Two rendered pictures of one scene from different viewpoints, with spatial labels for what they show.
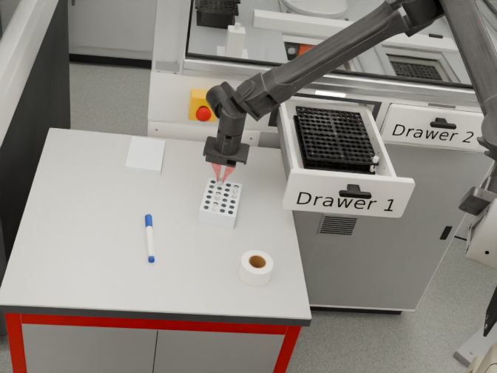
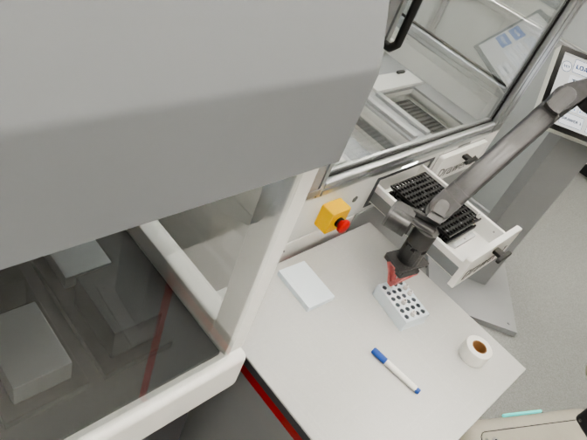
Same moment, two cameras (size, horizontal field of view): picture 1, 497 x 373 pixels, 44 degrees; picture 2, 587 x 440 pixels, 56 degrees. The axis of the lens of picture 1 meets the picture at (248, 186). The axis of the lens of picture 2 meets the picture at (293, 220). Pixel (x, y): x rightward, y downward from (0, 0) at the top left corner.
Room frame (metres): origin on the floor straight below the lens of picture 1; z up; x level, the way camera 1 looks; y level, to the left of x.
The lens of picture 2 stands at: (0.62, 1.02, 1.75)
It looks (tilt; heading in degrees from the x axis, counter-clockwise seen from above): 40 degrees down; 315
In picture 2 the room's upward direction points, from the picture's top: 23 degrees clockwise
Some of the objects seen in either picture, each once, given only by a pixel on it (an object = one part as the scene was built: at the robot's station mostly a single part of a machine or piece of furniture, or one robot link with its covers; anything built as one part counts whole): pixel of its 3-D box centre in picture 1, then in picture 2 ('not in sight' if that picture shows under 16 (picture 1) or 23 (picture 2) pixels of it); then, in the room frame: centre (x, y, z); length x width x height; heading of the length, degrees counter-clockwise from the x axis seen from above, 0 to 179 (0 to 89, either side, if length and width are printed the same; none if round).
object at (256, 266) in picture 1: (255, 268); (475, 351); (0.91, -0.05, 0.78); 0.07 x 0.07 x 0.04
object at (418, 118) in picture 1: (434, 126); (457, 161); (1.49, -0.47, 0.87); 0.29 x 0.02 x 0.11; 102
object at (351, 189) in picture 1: (353, 191); (500, 254); (1.09, -0.23, 0.91); 0.07 x 0.04 x 0.01; 102
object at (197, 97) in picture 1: (203, 106); (333, 216); (1.35, 0.16, 0.88); 0.07 x 0.05 x 0.07; 102
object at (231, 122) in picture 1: (231, 118); (420, 234); (1.15, 0.07, 0.98); 0.07 x 0.06 x 0.07; 31
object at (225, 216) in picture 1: (220, 202); (400, 303); (1.10, 0.06, 0.78); 0.12 x 0.08 x 0.04; 1
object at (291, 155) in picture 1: (331, 143); (428, 209); (1.32, -0.18, 0.86); 0.40 x 0.26 x 0.06; 12
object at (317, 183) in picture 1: (347, 194); (486, 255); (1.12, -0.23, 0.87); 0.29 x 0.02 x 0.11; 102
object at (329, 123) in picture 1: (332, 143); (431, 209); (1.31, -0.19, 0.87); 0.22 x 0.18 x 0.06; 12
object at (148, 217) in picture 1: (149, 237); (396, 370); (0.95, 0.19, 0.77); 0.14 x 0.02 x 0.02; 18
